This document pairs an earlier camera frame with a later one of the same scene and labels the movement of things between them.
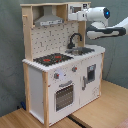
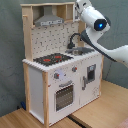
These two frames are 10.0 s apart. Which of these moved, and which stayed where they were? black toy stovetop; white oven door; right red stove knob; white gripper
Moved: white gripper
Stayed: right red stove knob; black toy stovetop; white oven door
